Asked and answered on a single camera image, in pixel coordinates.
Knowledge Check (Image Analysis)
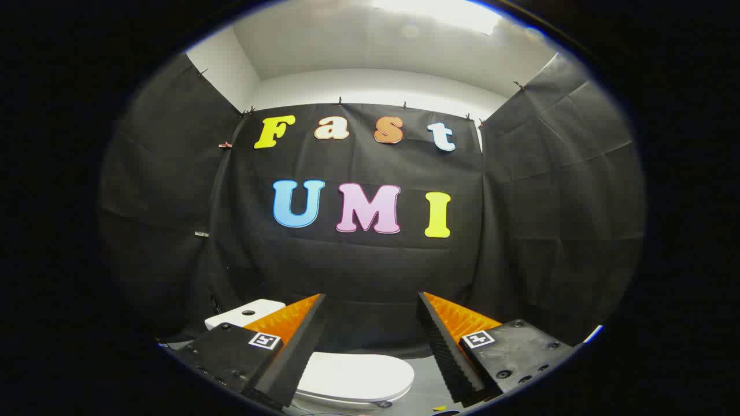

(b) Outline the black backdrop cloth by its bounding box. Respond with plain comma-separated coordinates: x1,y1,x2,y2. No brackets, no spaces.
98,52,645,359

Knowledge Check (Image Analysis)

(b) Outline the white toilet lid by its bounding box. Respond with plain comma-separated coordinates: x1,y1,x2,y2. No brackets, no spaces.
295,351,415,403

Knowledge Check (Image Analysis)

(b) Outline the white toilet tank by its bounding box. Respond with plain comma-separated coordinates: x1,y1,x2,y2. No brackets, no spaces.
205,299,287,331

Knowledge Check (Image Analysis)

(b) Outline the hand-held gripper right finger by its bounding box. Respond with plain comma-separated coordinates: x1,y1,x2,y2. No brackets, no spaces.
417,292,580,408

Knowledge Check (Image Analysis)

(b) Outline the row of small cloth clips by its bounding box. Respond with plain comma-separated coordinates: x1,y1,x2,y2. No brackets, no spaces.
195,69,527,238

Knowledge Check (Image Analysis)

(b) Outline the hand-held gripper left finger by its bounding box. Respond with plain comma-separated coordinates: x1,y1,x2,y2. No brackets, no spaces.
164,294,328,410

